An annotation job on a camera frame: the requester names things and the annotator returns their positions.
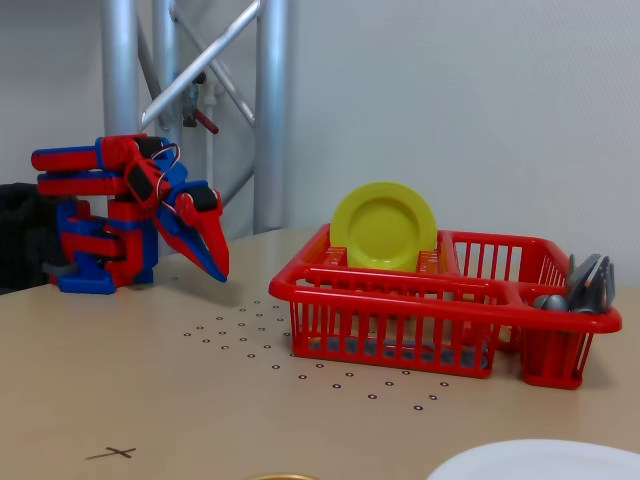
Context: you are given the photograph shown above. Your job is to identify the black fabric bag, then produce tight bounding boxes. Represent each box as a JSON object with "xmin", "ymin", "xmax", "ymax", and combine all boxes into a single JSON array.
[{"xmin": 0, "ymin": 182, "xmax": 67, "ymax": 296}]

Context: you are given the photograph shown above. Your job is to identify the red plastic dish rack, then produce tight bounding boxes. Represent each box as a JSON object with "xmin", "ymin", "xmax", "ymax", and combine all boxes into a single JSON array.
[{"xmin": 268, "ymin": 222, "xmax": 624, "ymax": 390}]

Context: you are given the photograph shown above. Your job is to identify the blue gripper black motor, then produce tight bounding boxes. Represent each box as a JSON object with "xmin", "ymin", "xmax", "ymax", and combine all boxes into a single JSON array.
[{"xmin": 153, "ymin": 163, "xmax": 232, "ymax": 284}]

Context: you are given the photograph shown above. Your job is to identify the yellow-green plastic plate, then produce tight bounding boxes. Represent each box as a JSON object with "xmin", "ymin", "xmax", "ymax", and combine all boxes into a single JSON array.
[{"xmin": 329, "ymin": 180, "xmax": 440, "ymax": 274}]

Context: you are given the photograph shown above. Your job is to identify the aluminium truss frame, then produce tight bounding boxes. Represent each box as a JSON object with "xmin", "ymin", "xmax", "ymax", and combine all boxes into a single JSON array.
[{"xmin": 99, "ymin": 0, "xmax": 290, "ymax": 236}]

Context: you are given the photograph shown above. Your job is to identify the white pot lid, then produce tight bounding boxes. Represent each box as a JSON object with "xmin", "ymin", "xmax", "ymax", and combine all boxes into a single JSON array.
[{"xmin": 424, "ymin": 438, "xmax": 640, "ymax": 480}]

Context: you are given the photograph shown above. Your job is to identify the gripper servo wire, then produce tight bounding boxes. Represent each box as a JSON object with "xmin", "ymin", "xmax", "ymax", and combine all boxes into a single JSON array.
[{"xmin": 148, "ymin": 142, "xmax": 182, "ymax": 211}]

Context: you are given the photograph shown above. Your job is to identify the red-handled pipe valve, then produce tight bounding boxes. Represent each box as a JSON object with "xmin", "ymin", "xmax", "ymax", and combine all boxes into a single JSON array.
[{"xmin": 180, "ymin": 71, "xmax": 220, "ymax": 136}]

